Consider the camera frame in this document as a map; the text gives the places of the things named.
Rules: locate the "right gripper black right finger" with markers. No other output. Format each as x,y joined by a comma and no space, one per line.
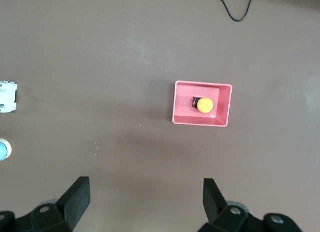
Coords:
212,199

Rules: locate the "white electrical module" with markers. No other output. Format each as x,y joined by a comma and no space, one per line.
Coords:
7,96

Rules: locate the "yellow push button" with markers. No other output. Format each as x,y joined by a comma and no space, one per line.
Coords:
205,105

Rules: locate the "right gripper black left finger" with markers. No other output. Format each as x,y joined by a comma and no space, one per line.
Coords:
75,199

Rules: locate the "pink plastic box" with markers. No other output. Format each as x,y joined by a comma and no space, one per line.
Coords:
183,106

